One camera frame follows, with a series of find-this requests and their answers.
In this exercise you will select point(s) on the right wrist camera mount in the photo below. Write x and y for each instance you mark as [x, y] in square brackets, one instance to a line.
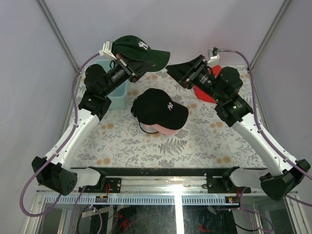
[213, 57]

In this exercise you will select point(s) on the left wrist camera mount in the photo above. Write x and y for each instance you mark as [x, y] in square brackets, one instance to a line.
[106, 50]

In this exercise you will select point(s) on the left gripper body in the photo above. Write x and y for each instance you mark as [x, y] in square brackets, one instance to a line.
[119, 73]

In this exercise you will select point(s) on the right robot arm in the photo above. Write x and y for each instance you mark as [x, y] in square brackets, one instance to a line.
[282, 173]

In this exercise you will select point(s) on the corner aluminium post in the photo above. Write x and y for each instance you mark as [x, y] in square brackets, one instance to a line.
[272, 28]
[58, 34]

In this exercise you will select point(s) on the dark green baseball cap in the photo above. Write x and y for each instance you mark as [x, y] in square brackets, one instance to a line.
[135, 48]

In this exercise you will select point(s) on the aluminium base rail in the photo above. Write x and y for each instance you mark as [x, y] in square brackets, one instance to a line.
[160, 185]

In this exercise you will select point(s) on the red cloth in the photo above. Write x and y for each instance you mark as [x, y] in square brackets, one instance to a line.
[203, 96]

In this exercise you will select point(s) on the floral table mat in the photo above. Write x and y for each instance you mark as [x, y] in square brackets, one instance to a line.
[204, 142]

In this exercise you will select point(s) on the black wire hat stand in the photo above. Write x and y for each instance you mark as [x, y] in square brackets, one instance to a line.
[147, 129]

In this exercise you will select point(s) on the teal plastic bin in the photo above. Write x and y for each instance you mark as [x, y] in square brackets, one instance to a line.
[119, 96]

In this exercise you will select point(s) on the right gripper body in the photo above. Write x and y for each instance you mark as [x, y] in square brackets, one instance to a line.
[199, 76]

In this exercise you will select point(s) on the left corner aluminium post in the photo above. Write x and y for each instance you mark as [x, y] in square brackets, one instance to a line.
[58, 34]

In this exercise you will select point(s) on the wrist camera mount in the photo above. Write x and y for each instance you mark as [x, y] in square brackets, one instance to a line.
[213, 57]
[106, 50]

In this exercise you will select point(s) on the pink baseball cap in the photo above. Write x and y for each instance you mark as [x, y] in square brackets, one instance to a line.
[161, 129]

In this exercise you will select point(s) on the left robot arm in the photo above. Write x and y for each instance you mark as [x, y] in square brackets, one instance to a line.
[53, 170]

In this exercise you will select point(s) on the right corner aluminium post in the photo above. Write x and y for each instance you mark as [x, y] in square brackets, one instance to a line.
[272, 28]

